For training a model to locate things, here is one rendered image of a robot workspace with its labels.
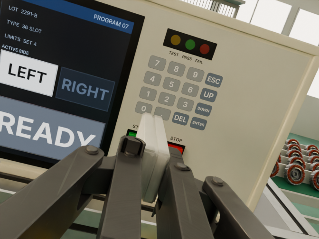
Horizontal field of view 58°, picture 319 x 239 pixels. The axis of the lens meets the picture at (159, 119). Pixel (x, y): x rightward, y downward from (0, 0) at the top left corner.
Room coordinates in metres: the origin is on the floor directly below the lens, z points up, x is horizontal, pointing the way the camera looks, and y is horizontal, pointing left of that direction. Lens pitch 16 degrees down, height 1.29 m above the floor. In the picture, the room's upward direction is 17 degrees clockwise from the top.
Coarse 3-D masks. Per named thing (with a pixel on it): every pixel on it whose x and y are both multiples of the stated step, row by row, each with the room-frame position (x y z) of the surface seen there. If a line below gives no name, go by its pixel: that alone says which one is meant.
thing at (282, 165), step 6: (300, 144) 2.19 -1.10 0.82; (282, 150) 1.85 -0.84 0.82; (306, 150) 2.04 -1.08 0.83; (282, 156) 1.69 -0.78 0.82; (306, 156) 1.87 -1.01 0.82; (282, 162) 1.69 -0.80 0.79; (294, 162) 1.70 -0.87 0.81; (306, 162) 1.87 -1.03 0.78; (282, 168) 1.53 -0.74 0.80; (306, 168) 1.71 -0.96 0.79; (282, 174) 1.53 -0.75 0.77; (294, 174) 1.54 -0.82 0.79; (306, 174) 1.55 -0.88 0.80; (306, 180) 1.55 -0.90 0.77
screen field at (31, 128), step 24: (0, 96) 0.25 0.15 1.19; (0, 120) 0.25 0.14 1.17; (24, 120) 0.25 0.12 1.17; (48, 120) 0.26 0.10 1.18; (72, 120) 0.26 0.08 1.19; (0, 144) 0.25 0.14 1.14; (24, 144) 0.25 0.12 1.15; (48, 144) 0.26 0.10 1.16; (72, 144) 0.26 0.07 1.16; (96, 144) 0.26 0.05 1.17
